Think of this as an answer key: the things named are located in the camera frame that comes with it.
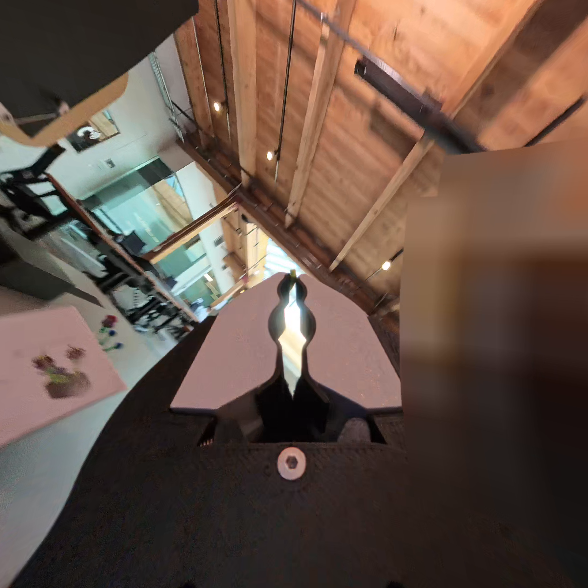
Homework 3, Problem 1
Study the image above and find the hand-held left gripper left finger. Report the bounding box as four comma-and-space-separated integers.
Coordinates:
170, 272, 295, 419

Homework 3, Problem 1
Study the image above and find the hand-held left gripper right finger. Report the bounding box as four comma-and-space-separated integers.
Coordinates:
294, 272, 403, 414

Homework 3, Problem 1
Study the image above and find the wooden background desk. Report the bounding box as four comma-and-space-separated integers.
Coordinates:
42, 170, 201, 324

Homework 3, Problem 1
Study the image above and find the grey desk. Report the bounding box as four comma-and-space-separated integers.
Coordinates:
0, 285, 198, 588

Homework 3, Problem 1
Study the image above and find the LEGO flower bouquet in pot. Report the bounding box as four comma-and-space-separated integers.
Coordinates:
95, 315, 126, 353

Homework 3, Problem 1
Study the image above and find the instruction booklet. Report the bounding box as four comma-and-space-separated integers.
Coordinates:
0, 306, 126, 449

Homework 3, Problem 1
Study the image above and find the flat black box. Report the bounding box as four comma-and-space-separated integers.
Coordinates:
0, 247, 102, 307

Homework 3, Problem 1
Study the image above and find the black office chair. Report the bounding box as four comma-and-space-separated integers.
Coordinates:
0, 145, 72, 241

